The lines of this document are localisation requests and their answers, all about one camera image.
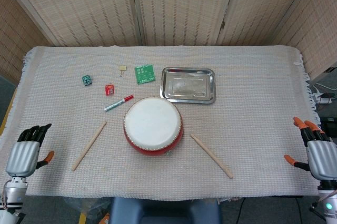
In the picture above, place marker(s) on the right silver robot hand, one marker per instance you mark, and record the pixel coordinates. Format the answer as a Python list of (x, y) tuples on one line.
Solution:
[(322, 158)]

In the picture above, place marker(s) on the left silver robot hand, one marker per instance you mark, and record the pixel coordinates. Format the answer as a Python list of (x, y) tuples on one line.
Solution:
[(22, 158)]

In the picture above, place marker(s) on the wooden drumstick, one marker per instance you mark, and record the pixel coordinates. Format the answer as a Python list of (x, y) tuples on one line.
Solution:
[(212, 155), (88, 146)]

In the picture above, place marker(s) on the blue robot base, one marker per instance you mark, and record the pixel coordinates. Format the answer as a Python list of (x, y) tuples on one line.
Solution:
[(163, 213)]

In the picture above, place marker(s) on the small red drum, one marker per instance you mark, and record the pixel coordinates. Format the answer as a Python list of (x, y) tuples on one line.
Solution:
[(152, 124)]

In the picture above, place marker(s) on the stainless steel tray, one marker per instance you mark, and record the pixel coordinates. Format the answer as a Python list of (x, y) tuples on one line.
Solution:
[(188, 86)]

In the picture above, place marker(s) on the black box device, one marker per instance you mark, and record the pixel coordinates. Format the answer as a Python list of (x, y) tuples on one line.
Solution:
[(329, 124)]

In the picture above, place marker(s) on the white power strip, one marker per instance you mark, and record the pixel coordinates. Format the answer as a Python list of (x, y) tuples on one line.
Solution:
[(325, 100)]

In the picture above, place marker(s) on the clear plastic bag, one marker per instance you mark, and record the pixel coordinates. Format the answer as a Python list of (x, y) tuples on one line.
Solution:
[(89, 205)]

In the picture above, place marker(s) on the beige woven tablecloth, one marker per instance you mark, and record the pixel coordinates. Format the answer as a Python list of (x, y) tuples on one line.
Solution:
[(237, 142)]

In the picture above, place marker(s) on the small green electronic module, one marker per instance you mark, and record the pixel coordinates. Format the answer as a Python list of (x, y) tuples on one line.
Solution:
[(87, 80)]

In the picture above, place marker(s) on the red capped marker pen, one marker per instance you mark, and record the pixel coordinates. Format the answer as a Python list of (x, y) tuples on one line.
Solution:
[(116, 104)]

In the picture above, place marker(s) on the small red electronic module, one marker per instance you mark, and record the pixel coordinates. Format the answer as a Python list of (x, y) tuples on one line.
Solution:
[(110, 89)]

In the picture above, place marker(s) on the yellow binder clip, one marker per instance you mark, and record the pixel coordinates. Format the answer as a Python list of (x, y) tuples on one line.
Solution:
[(122, 68)]

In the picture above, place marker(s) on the large green circuit board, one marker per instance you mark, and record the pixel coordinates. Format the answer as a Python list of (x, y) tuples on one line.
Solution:
[(144, 74)]

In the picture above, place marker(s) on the woven folding screen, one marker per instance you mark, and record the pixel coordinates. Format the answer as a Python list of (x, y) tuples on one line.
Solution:
[(79, 11)]

